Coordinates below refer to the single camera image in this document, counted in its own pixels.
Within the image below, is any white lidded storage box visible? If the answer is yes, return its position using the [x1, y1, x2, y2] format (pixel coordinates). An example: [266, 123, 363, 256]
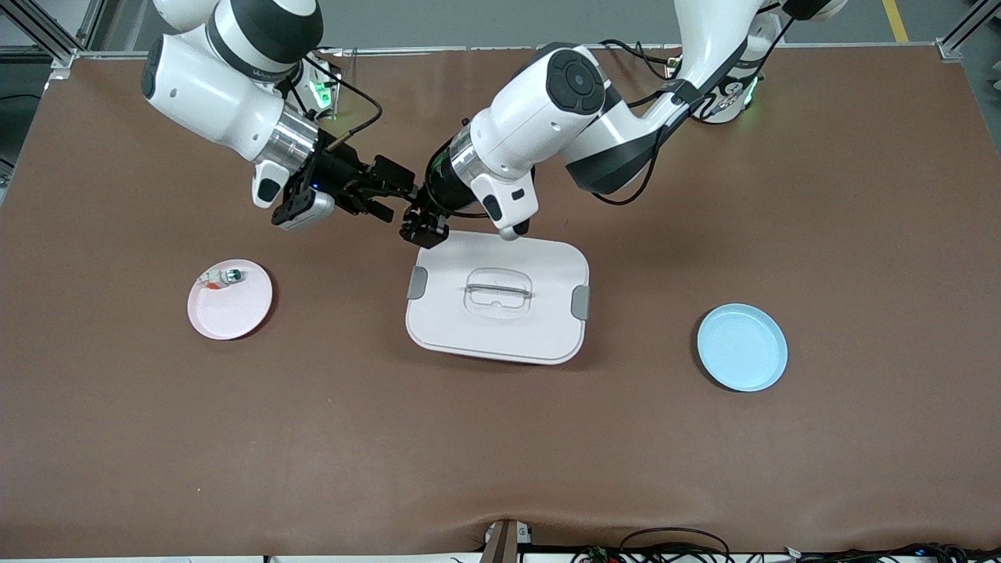
[405, 230, 591, 366]

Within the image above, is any pink round plate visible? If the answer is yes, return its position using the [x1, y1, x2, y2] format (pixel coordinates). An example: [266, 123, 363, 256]
[188, 259, 274, 341]

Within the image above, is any light blue round plate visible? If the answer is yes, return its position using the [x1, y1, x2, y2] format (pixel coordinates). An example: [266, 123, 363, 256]
[697, 303, 789, 393]

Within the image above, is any clear box lid handle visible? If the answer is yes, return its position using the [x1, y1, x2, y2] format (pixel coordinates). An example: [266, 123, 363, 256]
[465, 267, 534, 318]

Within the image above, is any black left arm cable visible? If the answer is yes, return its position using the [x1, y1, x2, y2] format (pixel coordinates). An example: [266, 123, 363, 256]
[590, 14, 792, 207]

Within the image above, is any black base cable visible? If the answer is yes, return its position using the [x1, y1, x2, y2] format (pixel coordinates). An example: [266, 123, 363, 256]
[600, 38, 683, 70]

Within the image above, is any aluminium frame profile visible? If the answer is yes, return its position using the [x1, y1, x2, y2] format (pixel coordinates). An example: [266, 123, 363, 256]
[0, 0, 108, 70]
[936, 0, 1001, 62]

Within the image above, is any brown table edge bracket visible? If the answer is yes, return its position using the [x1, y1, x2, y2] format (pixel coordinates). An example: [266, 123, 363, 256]
[481, 518, 533, 563]

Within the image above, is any black looped cable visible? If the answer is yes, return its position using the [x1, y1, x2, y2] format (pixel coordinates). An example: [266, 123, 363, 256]
[618, 527, 733, 563]

